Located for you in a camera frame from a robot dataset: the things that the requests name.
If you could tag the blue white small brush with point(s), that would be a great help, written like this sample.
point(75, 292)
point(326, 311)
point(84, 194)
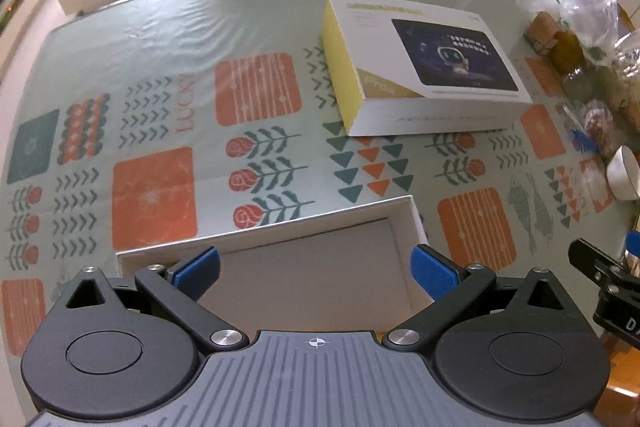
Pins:
point(578, 134)

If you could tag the patterned tablecloth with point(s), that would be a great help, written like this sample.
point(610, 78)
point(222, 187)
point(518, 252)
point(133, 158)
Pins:
point(155, 121)

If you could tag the clear plastic bag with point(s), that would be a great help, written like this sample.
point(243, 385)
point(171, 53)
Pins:
point(593, 22)

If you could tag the open white cardboard box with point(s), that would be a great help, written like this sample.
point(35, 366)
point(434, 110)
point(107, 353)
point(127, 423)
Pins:
point(343, 270)

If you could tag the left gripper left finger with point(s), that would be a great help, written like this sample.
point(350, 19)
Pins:
point(172, 294)

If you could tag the bag of nuts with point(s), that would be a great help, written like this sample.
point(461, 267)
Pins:
point(600, 126)

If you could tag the orange green carton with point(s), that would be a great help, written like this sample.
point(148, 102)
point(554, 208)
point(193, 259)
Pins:
point(542, 33)

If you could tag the white tablet product box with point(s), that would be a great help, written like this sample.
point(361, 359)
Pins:
point(402, 67)

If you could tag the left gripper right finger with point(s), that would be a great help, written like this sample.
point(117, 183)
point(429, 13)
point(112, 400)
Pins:
point(456, 292)

